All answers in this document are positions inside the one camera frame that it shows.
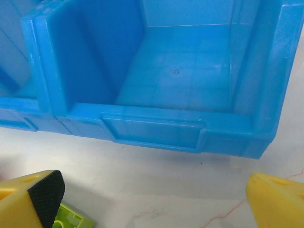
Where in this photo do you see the green lego brick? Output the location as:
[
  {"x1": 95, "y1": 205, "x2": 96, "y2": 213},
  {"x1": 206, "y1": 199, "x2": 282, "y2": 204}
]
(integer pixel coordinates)
[{"x1": 51, "y1": 203, "x2": 95, "y2": 228}]

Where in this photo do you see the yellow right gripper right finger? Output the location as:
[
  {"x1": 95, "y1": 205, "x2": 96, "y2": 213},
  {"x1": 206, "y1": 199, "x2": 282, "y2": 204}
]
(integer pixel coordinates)
[{"x1": 246, "y1": 172, "x2": 304, "y2": 228}]

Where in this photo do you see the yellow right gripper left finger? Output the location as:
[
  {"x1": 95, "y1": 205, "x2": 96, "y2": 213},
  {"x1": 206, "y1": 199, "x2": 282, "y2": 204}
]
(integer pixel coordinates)
[{"x1": 0, "y1": 170, "x2": 66, "y2": 228}]

